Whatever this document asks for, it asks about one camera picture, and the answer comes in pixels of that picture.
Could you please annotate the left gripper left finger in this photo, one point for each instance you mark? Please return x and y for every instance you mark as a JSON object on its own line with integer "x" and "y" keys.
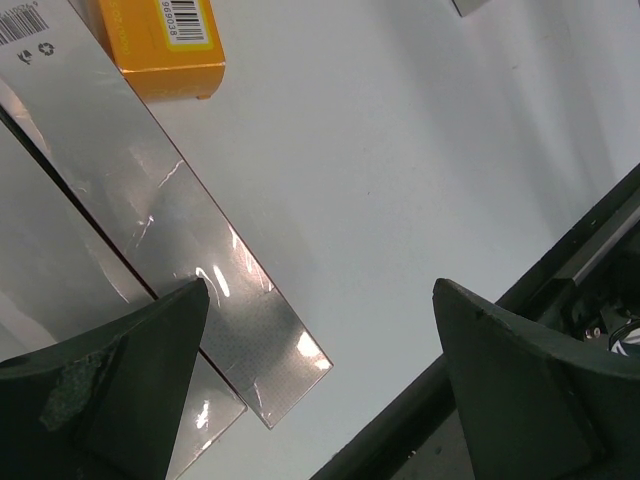
{"x": 105, "y": 404}

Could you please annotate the silver toothpaste box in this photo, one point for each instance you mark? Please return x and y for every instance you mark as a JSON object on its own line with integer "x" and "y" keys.
{"x": 105, "y": 146}
{"x": 61, "y": 278}

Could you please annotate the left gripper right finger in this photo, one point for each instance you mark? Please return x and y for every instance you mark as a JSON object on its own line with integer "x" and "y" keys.
{"x": 535, "y": 403}

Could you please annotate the orange toothpaste box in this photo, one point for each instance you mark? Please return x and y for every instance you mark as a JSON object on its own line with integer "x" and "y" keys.
{"x": 166, "y": 50}

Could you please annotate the left silver toothpaste box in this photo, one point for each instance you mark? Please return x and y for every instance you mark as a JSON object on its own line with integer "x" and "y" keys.
{"x": 61, "y": 278}

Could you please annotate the red 3D toothpaste box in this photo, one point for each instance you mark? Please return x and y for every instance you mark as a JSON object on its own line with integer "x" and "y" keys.
{"x": 465, "y": 8}

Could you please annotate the right silver toothpaste box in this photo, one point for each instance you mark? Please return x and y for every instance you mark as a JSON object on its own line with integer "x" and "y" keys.
{"x": 105, "y": 146}

